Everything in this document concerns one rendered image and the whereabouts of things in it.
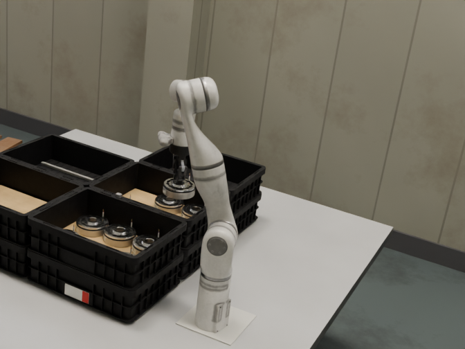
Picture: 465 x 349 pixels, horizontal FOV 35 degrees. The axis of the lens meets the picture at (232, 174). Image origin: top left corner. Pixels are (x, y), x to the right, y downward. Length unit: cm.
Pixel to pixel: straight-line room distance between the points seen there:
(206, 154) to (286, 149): 251
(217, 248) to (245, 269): 50
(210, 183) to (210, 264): 24
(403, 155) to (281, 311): 207
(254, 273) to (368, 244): 55
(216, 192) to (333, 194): 247
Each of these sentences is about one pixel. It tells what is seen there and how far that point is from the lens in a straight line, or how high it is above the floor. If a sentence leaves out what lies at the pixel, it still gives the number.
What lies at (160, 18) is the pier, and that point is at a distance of 444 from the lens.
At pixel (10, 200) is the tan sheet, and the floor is 83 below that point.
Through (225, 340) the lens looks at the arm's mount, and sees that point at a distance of 218.
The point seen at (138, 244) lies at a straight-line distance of 230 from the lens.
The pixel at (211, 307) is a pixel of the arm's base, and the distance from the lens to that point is 216.
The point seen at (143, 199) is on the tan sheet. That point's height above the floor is 83.
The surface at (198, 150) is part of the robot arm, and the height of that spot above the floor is 126.
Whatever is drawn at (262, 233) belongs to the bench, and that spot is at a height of 70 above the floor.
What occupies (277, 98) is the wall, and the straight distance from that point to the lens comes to 441.
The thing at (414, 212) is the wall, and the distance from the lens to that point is 435.
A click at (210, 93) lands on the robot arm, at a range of 193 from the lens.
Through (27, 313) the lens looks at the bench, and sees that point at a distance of 225.
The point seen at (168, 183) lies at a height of 101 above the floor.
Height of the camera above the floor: 198
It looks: 23 degrees down
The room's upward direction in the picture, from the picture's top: 8 degrees clockwise
